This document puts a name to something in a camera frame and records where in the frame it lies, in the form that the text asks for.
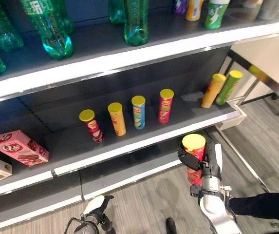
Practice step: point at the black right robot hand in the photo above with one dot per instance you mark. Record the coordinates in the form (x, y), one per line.
(211, 158)

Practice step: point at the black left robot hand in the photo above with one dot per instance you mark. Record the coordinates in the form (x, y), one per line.
(95, 206)

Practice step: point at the red chips can yellow lid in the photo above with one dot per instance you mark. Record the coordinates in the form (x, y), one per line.
(193, 143)

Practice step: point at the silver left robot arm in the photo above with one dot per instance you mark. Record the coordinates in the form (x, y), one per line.
(87, 228)

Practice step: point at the yellow-orange chips can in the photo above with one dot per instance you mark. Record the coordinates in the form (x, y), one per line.
(212, 91)

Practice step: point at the pink chips can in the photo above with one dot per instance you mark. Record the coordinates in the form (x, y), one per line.
(165, 107)

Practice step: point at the green chips can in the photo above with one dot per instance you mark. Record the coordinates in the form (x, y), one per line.
(228, 87)

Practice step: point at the dark red chips can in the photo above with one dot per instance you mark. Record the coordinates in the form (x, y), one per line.
(94, 128)

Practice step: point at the dark robot foot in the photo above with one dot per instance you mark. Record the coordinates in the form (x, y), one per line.
(171, 226)

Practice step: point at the blue chips can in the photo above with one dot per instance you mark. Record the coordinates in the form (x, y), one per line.
(138, 113)

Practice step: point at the orange chips can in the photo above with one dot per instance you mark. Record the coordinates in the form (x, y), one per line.
(118, 122)

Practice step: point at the pink snack box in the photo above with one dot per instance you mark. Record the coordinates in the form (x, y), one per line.
(20, 147)

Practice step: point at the grey shelf unit white edges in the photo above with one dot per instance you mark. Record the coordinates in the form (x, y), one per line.
(134, 80)

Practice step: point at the green labelled drink bottle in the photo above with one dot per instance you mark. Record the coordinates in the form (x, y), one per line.
(214, 15)

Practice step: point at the orange drink bottle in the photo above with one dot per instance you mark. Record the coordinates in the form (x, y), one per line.
(194, 9)

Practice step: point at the purple drink bottle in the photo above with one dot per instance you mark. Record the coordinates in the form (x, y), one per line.
(180, 6)

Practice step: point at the dark drink bottle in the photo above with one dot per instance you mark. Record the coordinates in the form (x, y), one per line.
(267, 9)

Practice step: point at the white table black frame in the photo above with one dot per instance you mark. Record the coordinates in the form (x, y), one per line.
(270, 56)

